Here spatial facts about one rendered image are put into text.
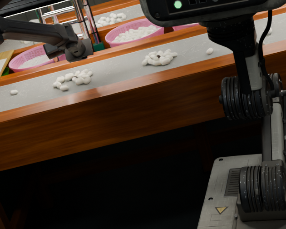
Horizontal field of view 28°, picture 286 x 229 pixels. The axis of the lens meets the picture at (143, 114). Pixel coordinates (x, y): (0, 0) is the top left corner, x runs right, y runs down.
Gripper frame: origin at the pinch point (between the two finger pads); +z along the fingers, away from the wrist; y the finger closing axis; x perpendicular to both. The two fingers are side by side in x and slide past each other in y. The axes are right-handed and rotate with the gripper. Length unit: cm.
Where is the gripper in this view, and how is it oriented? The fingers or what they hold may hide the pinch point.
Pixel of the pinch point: (84, 57)
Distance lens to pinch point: 220.0
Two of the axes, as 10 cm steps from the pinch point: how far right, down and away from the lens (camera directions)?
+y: -9.7, 2.4, 1.0
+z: 1.5, 2.2, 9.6
